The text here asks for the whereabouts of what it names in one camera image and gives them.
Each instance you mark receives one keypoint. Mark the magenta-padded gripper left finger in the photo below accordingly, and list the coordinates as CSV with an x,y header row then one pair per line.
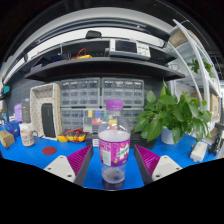
x,y
58,165

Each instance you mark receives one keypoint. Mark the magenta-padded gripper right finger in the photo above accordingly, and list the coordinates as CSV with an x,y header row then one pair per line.
x,y
166,165

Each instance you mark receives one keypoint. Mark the purple-capped clear drink bottle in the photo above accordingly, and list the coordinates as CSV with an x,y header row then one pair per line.
x,y
114,150

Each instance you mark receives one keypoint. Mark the flat round red coaster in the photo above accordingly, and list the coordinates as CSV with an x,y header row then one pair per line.
x,y
49,150

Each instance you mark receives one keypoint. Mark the yellow multimeter with red leads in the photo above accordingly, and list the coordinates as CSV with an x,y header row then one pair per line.
x,y
62,138

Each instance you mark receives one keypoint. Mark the black case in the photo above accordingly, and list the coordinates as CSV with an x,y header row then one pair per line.
x,y
143,141

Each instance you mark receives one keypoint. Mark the white power adapter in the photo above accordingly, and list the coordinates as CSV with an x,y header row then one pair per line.
x,y
199,151

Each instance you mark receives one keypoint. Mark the beige mug with grey ovals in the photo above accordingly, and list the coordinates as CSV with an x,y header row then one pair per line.
x,y
27,137

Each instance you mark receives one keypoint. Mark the black box with white label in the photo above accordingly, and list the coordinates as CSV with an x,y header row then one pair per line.
x,y
90,138

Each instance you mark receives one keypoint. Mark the black rectangular speaker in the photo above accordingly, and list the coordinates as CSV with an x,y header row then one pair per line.
x,y
48,120

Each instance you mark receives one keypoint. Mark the green potted plant, white pot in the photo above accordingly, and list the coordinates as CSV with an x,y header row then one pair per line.
x,y
173,115

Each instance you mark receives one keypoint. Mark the clear box with coloured parts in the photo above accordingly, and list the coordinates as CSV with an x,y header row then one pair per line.
x,y
90,121

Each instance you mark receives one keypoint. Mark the black metal stand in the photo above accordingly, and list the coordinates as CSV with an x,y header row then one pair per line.
x,y
216,143

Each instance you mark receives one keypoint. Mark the blue cardboard box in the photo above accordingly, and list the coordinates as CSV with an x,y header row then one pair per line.
x,y
13,129

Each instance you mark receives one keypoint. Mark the small brown cardboard box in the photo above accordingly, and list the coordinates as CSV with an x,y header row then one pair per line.
x,y
6,139

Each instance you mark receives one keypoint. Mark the dark grey flat box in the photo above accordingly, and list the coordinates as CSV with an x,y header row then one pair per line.
x,y
26,110

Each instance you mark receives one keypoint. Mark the purple plastic bag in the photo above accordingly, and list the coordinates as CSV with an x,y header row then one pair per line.
x,y
18,112

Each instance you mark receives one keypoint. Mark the beige dotted storage bin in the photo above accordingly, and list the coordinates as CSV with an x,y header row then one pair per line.
x,y
37,100

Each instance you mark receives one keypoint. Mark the black workbench shelf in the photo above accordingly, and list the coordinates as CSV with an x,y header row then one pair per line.
x,y
100,66

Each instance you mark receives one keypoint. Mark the white shelf rack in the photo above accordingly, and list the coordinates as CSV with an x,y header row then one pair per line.
x,y
200,60

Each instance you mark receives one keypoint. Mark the white oscilloscope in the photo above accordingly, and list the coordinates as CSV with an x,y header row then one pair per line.
x,y
128,48

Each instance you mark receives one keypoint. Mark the teal wall holder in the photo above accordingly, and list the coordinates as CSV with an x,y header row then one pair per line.
x,y
6,90

